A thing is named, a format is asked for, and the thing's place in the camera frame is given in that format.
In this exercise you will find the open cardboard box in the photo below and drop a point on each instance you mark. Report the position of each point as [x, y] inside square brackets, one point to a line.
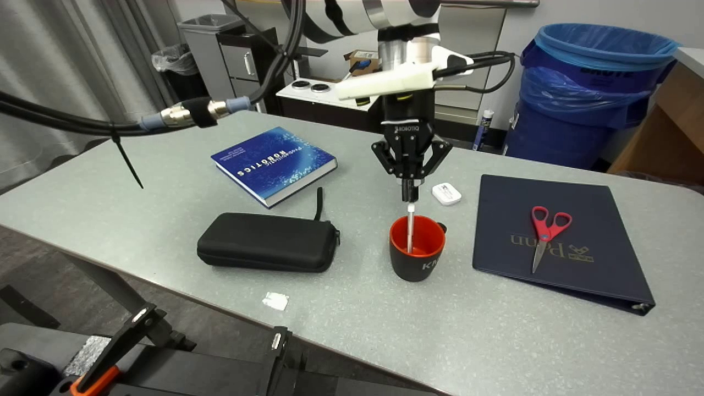
[364, 65]

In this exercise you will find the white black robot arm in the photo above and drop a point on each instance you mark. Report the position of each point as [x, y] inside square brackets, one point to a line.
[366, 13]

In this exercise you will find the grey filing cabinet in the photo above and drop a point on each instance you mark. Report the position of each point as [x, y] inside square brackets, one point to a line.
[213, 56]

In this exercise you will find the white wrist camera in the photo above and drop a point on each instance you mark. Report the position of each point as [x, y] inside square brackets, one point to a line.
[397, 77]

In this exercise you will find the black cup red inside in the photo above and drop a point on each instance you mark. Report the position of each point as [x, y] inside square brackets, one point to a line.
[419, 264]

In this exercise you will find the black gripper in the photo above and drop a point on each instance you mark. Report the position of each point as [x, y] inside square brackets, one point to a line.
[408, 122]

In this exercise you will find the white marker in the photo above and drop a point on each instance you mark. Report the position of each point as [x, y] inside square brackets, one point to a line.
[410, 227]

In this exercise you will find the wooden desk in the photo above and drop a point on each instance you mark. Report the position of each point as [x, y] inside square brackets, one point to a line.
[672, 132]

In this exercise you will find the navy blue binder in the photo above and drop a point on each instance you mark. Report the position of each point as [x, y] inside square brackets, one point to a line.
[508, 243]

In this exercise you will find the blue robotics book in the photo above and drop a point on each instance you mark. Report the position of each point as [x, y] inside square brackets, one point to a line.
[277, 165]

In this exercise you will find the white stand with holes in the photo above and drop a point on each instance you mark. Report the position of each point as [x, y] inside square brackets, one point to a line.
[310, 94]

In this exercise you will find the blue trash bin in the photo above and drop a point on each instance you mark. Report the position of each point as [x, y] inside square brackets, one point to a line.
[586, 101]

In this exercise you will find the small white earbud case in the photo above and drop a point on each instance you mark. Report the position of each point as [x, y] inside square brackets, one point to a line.
[447, 194]

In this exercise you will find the white tape piece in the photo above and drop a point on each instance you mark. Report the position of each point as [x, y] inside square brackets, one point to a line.
[277, 302]

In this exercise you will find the black zip case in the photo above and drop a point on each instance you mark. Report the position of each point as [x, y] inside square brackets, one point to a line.
[268, 243]

